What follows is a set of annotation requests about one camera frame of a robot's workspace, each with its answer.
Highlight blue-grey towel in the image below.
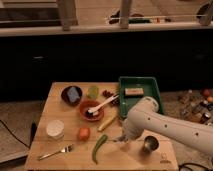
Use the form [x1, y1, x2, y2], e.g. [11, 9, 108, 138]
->
[108, 137, 125, 142]

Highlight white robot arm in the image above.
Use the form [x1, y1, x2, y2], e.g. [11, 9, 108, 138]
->
[120, 96, 213, 156]

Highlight metal cup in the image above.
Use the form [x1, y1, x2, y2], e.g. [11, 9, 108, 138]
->
[143, 136, 159, 153]

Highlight green plastic cup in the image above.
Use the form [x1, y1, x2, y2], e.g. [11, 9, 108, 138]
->
[87, 86, 99, 100]

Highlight white lidded cup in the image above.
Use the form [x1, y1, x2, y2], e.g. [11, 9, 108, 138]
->
[46, 120, 64, 139]

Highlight yellow corn stick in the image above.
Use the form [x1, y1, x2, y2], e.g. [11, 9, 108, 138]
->
[97, 116, 116, 132]

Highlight green chili pepper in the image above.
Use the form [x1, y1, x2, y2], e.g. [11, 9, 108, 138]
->
[92, 134, 108, 164]

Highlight tan sponge block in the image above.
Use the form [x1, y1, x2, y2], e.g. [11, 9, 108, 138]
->
[124, 88, 144, 97]

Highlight orange tomato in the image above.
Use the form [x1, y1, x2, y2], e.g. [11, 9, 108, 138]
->
[77, 127, 90, 141]

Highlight brown dried fruit pile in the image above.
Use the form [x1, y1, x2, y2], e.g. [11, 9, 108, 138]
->
[102, 90, 114, 98]

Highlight orange bowl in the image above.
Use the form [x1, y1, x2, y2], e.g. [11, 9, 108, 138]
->
[79, 100, 104, 122]

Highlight green plastic tray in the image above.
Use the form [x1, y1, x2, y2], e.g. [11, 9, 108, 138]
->
[118, 76, 164, 119]

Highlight silver fork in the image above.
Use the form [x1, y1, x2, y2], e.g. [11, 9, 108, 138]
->
[37, 144, 74, 161]

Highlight blue sponge in bowl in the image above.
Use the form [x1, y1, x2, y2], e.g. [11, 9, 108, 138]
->
[67, 87, 80, 103]

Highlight dark bowl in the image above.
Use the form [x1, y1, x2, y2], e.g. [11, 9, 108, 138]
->
[61, 86, 83, 106]

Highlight spice bottle rack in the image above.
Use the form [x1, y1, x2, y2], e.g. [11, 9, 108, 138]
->
[178, 89, 213, 126]

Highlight black cable bottom right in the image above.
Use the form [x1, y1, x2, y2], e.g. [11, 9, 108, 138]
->
[177, 162, 213, 171]

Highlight black cable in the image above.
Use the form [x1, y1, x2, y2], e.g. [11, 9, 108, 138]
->
[177, 162, 213, 171]
[0, 119, 38, 149]

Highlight black cable left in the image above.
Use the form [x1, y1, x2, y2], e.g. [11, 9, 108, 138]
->
[0, 119, 38, 149]

